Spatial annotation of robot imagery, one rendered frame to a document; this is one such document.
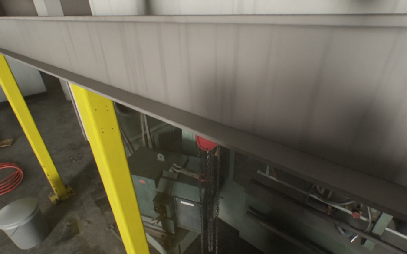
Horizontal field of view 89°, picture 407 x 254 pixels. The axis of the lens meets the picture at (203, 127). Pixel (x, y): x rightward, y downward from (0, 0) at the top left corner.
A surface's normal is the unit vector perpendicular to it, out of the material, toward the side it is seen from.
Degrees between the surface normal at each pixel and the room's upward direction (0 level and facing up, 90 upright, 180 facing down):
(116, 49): 90
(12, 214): 1
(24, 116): 90
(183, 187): 45
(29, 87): 90
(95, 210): 0
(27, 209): 1
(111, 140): 90
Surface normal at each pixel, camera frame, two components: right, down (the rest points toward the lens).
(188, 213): -0.33, 0.47
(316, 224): -0.02, -0.88
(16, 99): 0.78, 0.29
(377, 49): -0.63, 0.39
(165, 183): -0.25, -0.29
